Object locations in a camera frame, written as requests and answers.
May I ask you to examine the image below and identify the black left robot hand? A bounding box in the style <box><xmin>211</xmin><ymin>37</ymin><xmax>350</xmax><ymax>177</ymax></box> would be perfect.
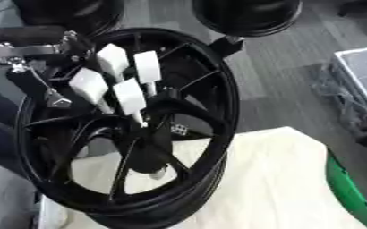
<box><xmin>0</xmin><ymin>25</ymin><xmax>93</xmax><ymax>109</ymax></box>

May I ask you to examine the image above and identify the black spoked wheel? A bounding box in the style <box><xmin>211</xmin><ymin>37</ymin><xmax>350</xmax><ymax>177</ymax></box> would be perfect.
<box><xmin>13</xmin><ymin>27</ymin><xmax>242</xmax><ymax>229</ymax></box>

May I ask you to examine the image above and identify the black round wheel rim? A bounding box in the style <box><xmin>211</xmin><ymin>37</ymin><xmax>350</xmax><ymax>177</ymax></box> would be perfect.
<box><xmin>190</xmin><ymin>0</ymin><xmax>304</xmax><ymax>38</ymax></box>

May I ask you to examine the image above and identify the black white checker tag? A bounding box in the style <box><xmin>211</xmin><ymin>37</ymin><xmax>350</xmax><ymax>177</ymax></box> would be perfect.
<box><xmin>169</xmin><ymin>123</ymin><xmax>190</xmax><ymax>137</ymax></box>

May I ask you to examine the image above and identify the black stand block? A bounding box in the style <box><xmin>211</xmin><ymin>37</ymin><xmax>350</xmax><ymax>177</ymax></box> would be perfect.
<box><xmin>209</xmin><ymin>35</ymin><xmax>246</xmax><ymax>58</ymax></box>

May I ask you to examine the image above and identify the clear plastic wrap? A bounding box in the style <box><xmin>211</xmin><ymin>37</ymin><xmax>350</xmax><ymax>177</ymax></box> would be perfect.
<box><xmin>310</xmin><ymin>63</ymin><xmax>367</xmax><ymax>141</ymax></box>

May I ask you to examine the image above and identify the grey box with white edge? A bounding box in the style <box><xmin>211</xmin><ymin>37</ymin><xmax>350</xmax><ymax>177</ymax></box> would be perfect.
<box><xmin>329</xmin><ymin>44</ymin><xmax>367</xmax><ymax>115</ymax></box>

